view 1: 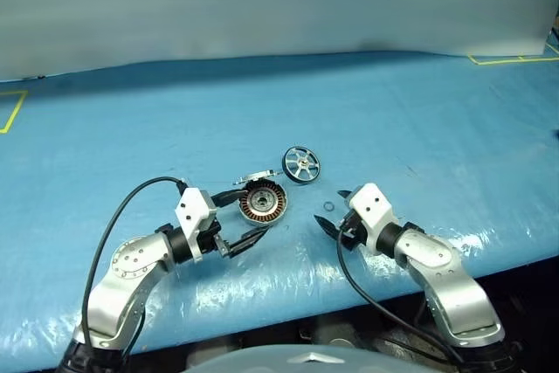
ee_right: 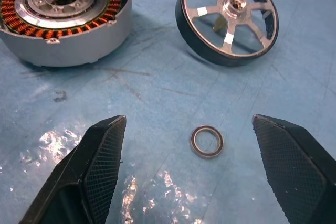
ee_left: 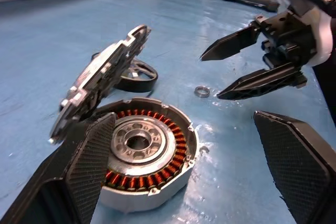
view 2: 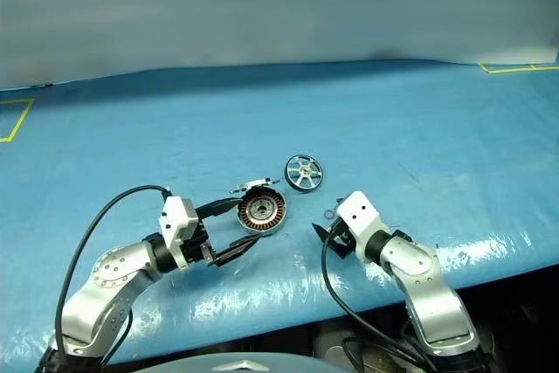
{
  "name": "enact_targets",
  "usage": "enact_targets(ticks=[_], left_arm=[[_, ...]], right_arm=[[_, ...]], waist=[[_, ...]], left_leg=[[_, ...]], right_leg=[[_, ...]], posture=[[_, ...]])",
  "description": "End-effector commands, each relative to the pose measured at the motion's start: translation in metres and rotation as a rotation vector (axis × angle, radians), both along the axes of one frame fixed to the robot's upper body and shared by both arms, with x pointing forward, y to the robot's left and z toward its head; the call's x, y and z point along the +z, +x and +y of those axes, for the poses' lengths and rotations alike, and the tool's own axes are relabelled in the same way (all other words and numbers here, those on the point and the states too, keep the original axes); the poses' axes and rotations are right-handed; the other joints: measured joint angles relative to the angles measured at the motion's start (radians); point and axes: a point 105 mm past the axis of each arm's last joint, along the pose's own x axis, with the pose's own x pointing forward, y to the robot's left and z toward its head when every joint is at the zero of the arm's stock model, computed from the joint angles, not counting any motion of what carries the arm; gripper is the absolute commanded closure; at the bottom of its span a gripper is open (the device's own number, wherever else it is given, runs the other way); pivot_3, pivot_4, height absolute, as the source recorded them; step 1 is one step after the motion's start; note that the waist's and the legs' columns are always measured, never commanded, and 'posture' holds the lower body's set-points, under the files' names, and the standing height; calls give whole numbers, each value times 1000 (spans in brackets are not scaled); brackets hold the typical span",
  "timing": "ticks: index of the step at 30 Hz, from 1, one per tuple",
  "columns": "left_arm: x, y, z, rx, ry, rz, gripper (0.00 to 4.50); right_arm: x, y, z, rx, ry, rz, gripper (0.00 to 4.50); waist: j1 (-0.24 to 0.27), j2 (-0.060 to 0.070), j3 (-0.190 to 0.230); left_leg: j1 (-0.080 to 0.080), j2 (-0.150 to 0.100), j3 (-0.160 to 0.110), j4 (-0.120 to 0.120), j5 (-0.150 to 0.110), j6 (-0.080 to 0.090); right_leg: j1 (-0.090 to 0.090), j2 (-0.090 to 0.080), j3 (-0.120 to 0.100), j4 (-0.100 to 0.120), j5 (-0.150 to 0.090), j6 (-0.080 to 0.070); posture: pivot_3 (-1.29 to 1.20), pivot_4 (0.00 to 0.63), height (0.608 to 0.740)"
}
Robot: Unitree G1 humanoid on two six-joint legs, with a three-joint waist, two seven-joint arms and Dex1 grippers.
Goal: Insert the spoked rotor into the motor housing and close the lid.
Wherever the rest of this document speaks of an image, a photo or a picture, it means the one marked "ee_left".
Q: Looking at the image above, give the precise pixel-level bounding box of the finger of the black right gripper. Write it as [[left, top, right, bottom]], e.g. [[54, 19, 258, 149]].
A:
[[216, 62, 303, 101], [201, 24, 263, 62]]

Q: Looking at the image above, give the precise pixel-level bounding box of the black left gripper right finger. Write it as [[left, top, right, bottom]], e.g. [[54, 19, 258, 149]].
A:
[[253, 110, 336, 224]]

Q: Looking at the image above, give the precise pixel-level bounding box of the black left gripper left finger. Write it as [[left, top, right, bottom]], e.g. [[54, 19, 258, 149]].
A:
[[0, 112, 117, 224]]

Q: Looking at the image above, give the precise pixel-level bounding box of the black spoked rotor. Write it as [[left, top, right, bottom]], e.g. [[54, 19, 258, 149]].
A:
[[91, 52, 159, 93]]

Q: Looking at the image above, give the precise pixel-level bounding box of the silver motor housing lid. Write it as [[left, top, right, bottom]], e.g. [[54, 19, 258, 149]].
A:
[[48, 24, 152, 145]]

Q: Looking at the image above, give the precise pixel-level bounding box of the motor housing with copper windings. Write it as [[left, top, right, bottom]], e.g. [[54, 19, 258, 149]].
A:
[[98, 97, 201, 213]]

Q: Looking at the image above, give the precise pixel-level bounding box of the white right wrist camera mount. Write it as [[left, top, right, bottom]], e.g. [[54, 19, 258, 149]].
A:
[[262, 0, 334, 67]]

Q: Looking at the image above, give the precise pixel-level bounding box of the small metal bearing ring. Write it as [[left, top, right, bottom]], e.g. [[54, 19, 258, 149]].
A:
[[194, 85, 211, 98]]

